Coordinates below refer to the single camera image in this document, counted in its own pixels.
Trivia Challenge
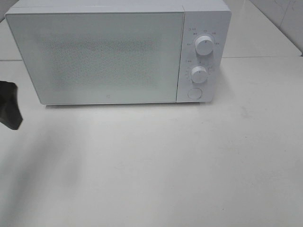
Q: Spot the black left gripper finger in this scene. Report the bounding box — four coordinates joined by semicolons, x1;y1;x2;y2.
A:
0;81;23;130

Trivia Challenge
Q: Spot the upper white power knob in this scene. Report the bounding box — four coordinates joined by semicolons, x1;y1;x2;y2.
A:
194;34;214;56

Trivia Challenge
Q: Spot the white microwave door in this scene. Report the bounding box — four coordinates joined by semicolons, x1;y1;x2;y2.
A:
7;12;183;105

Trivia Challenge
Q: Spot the round white door button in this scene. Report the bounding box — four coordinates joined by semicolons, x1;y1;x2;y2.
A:
187;88;203;100

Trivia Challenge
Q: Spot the white microwave oven body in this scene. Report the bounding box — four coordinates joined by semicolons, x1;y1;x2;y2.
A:
5;0;232;103

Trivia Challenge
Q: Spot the white timer knob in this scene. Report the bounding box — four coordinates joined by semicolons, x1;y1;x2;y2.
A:
191;66;208;84

